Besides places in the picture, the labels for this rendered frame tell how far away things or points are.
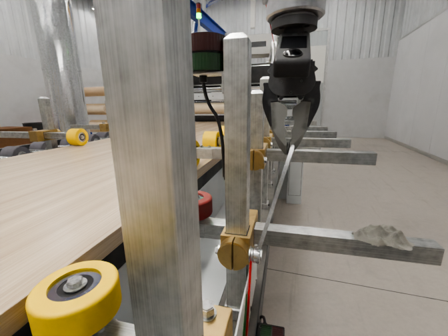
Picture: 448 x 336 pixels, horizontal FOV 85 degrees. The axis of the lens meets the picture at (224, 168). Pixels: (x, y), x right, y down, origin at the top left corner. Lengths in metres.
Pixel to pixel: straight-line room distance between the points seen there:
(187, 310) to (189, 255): 0.03
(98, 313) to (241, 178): 0.24
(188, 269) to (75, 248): 0.24
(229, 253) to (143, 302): 0.25
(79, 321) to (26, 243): 0.18
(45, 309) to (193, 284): 0.15
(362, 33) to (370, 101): 2.01
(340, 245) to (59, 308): 0.39
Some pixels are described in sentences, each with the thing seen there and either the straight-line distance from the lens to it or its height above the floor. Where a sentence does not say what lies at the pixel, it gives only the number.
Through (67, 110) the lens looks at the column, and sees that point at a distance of 4.21.
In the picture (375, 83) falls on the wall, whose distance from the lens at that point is 9.19.
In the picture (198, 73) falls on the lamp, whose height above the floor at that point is 1.12.
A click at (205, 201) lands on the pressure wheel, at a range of 0.46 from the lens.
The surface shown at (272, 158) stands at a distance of 0.67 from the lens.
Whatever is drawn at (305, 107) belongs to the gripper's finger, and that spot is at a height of 1.07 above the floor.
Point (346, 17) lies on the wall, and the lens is 9.36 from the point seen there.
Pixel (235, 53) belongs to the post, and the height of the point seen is 1.15.
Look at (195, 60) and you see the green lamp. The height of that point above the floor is 1.14.
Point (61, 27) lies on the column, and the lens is 4.35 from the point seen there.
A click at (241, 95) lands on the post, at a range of 0.37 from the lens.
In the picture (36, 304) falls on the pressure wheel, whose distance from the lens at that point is 0.30.
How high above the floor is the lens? 1.08
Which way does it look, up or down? 14 degrees down
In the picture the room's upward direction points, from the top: 1 degrees counter-clockwise
